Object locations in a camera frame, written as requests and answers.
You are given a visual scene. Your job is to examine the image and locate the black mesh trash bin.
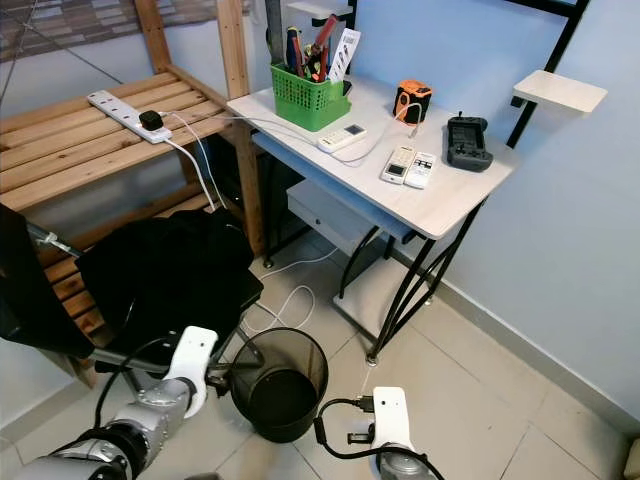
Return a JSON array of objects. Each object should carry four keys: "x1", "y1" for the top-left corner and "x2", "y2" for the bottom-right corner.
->
[{"x1": 227, "y1": 326, "x2": 330, "y2": 444}]

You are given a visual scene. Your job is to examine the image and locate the white desk with black legs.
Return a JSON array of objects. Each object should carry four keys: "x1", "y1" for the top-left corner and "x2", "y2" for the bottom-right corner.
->
[{"x1": 224, "y1": 71, "x2": 518, "y2": 365}]

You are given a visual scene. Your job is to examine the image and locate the black plug adapter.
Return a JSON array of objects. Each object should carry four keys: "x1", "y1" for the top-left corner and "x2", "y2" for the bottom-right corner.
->
[{"x1": 139, "y1": 109, "x2": 168, "y2": 133}]

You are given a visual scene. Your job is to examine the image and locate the small white remote with screen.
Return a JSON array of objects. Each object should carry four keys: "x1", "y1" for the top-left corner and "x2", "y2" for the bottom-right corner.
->
[{"x1": 316, "y1": 122, "x2": 369, "y2": 155}]

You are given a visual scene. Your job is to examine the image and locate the white remote control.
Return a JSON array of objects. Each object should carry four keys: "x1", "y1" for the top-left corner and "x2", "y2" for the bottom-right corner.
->
[{"x1": 403, "y1": 151, "x2": 439, "y2": 192}]

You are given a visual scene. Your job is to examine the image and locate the beige remote control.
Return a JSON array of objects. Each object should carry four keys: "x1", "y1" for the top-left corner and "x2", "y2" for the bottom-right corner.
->
[{"x1": 380, "y1": 145, "x2": 419, "y2": 187}]

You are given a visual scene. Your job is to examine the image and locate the wooden slatted rack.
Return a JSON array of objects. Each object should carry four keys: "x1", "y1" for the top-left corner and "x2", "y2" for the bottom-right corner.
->
[{"x1": 0, "y1": 0, "x2": 269, "y2": 353}]

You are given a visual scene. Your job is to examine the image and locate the green plastic basket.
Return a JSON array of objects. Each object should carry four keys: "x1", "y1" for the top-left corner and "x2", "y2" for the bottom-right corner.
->
[{"x1": 269, "y1": 62, "x2": 354, "y2": 133}]

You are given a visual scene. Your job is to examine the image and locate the white power strip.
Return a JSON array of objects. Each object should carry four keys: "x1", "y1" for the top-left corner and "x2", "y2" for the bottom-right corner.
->
[{"x1": 86, "y1": 89, "x2": 174, "y2": 146}]

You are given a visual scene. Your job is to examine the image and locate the black handheld controller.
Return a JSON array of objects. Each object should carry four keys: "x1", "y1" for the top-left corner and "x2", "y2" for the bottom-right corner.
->
[{"x1": 445, "y1": 111, "x2": 496, "y2": 173}]

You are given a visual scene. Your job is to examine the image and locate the blue red screwdriver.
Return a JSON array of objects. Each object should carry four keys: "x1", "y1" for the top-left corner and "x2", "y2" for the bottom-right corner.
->
[{"x1": 284, "y1": 26, "x2": 307, "y2": 76}]

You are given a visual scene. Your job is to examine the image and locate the white printed card pack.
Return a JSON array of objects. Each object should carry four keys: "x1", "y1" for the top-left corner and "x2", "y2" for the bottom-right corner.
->
[{"x1": 327, "y1": 27, "x2": 364, "y2": 84}]

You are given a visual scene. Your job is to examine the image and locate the small white wooden shelf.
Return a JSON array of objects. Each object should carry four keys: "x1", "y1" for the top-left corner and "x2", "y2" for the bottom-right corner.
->
[
  {"x1": 511, "y1": 69, "x2": 609, "y2": 115},
  {"x1": 284, "y1": 0, "x2": 353, "y2": 25}
]

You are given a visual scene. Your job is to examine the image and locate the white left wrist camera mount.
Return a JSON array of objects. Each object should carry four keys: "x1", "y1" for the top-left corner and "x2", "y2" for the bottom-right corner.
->
[{"x1": 165, "y1": 325, "x2": 220, "y2": 417}]

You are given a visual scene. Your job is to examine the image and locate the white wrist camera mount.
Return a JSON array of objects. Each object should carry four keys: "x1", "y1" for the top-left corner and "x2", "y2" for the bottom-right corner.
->
[
  {"x1": 165, "y1": 325, "x2": 220, "y2": 417},
  {"x1": 370, "y1": 386, "x2": 417, "y2": 455}
]

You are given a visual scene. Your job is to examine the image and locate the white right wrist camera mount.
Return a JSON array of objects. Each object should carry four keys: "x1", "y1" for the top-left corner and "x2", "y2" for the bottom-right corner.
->
[{"x1": 370, "y1": 386, "x2": 417, "y2": 455}]

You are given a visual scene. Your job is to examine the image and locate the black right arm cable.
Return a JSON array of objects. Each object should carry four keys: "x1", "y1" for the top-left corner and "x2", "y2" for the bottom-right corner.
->
[{"x1": 312, "y1": 396, "x2": 396, "y2": 463}]

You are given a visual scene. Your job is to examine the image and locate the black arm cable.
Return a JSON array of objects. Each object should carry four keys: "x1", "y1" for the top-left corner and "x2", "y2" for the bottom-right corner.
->
[
  {"x1": 312, "y1": 396, "x2": 396, "y2": 463},
  {"x1": 95, "y1": 335, "x2": 176, "y2": 431}
]

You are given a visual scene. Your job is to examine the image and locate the white floor cable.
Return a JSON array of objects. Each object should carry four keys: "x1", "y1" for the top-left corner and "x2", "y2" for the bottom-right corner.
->
[{"x1": 238, "y1": 248, "x2": 323, "y2": 341}]

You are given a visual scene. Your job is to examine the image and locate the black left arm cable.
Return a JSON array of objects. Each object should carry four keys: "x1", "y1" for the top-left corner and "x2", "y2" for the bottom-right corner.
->
[{"x1": 95, "y1": 335, "x2": 176, "y2": 431}]

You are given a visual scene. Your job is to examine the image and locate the white charger cable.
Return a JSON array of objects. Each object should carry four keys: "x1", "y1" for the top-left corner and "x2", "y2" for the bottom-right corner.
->
[{"x1": 160, "y1": 110, "x2": 221, "y2": 213}]

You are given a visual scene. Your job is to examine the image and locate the red handled pliers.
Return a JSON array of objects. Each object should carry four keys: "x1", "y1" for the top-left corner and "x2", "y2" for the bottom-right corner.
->
[{"x1": 308, "y1": 13, "x2": 347, "y2": 83}]

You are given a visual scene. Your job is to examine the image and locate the black metal frame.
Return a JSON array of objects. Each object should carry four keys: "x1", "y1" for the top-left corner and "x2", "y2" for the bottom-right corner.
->
[{"x1": 503, "y1": 0, "x2": 593, "y2": 151}]

